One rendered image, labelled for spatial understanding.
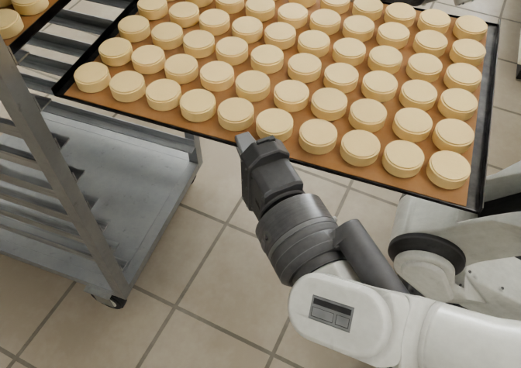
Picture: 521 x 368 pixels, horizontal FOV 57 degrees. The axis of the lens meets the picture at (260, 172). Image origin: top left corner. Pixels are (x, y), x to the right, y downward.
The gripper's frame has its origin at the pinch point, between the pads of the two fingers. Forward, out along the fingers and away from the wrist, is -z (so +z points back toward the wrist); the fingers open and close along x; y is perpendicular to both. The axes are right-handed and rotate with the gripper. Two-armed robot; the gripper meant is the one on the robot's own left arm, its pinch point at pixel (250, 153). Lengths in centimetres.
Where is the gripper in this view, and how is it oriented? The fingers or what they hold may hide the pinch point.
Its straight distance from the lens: 63.0
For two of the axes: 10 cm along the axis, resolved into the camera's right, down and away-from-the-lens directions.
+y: -9.1, 3.3, -2.6
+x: 0.1, -6.1, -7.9
